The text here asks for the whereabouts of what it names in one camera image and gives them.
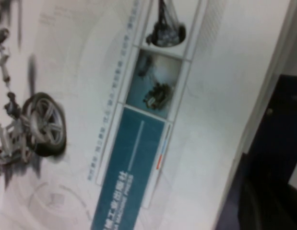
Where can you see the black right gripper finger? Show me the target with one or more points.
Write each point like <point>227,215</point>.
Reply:
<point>263,206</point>

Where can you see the white car cover book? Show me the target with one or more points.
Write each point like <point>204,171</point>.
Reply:
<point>90,72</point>

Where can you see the black perforated book stand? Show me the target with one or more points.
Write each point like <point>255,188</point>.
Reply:
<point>277,107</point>

